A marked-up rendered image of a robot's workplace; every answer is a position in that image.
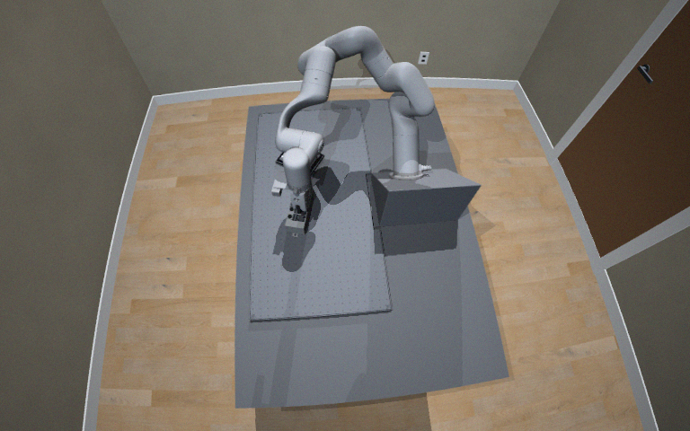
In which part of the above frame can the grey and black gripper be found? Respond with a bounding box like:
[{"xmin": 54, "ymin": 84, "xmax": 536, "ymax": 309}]
[{"xmin": 290, "ymin": 183, "xmax": 313, "ymax": 214}]

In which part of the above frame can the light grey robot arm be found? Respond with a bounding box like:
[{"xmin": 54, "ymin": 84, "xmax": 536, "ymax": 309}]
[{"xmin": 271, "ymin": 26, "xmax": 435, "ymax": 197}]

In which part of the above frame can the grey operator panel with four keys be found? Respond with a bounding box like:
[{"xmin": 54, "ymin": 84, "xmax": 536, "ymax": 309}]
[{"xmin": 285, "ymin": 189, "xmax": 314, "ymax": 237}]

